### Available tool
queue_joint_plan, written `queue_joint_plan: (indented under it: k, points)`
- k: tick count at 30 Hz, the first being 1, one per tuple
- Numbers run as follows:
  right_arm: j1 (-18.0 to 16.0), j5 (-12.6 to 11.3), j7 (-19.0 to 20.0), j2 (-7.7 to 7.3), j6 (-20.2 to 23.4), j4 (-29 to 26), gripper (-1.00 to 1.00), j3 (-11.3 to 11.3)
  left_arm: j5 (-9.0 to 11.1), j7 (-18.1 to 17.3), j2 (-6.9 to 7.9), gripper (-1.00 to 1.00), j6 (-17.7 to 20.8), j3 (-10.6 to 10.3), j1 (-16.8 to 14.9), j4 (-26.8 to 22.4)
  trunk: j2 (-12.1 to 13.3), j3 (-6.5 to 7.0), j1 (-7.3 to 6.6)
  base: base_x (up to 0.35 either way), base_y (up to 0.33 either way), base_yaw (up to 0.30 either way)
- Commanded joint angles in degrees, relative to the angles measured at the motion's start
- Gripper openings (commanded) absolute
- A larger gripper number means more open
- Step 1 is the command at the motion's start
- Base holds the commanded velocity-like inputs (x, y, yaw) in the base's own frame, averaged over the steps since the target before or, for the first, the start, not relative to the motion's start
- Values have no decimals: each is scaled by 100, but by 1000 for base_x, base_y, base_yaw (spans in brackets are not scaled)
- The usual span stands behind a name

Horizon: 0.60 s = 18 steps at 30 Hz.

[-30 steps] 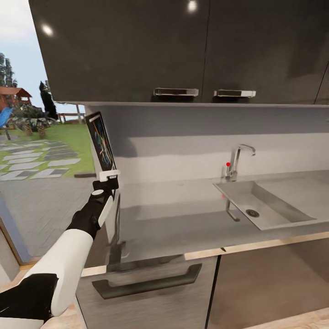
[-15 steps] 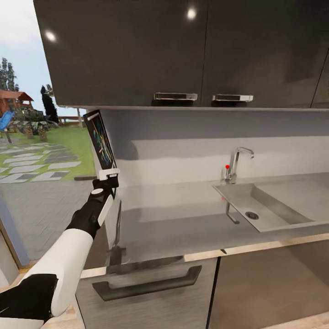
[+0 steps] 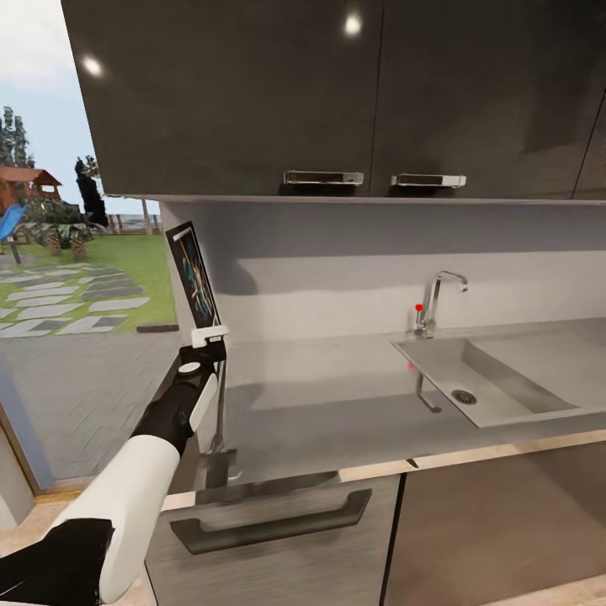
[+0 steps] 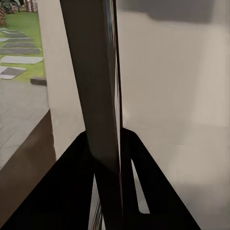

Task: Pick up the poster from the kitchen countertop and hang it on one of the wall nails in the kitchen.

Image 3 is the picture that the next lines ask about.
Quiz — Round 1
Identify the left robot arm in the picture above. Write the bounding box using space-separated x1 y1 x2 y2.
0 325 231 606

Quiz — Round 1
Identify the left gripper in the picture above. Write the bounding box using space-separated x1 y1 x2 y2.
179 339 227 364

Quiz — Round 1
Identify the poster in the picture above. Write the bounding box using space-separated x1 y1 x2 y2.
165 221 224 382

